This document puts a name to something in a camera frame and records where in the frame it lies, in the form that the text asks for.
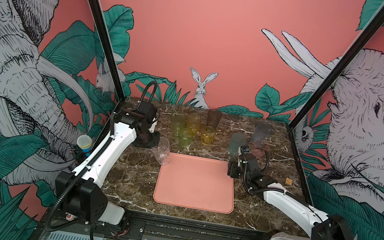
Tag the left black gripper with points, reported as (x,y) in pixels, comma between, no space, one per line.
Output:
(154,143)

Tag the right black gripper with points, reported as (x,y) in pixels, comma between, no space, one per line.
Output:
(233,167)

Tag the light green tall glass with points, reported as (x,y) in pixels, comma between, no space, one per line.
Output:
(178,122)

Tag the clear glass tumbler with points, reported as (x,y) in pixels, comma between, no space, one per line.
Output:
(162,151)

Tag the amber tall glass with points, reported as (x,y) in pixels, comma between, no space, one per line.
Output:
(194,121)

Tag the pink square tray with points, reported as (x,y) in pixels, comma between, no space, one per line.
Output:
(196,183)

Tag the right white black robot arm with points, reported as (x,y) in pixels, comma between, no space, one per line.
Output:
(317,225)

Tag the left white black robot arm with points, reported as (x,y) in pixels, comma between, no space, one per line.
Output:
(80,191)

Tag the pink glass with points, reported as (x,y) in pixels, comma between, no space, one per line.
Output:
(260,149)

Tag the teal wine glass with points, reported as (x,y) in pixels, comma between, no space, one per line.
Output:
(237,140)

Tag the grey tall glass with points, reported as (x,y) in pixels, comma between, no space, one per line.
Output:
(261,132)

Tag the small orange cube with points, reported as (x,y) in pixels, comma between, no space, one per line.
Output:
(288,181)

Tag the green short glass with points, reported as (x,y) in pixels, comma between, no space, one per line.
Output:
(185,137)

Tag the yellow short glass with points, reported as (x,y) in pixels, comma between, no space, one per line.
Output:
(207,135)

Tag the dark brown glass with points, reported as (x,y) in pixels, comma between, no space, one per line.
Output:
(213,118)

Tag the blue yellow toy microphone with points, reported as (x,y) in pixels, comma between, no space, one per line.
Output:
(85,142)

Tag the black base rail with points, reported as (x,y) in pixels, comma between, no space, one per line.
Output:
(189,232)

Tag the left black frame post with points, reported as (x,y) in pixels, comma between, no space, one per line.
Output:
(99,20)

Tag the black frame post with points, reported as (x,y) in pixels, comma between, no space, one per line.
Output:
(99,20)
(368,32)

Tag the right black frame post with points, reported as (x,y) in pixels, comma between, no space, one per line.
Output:
(368,32)

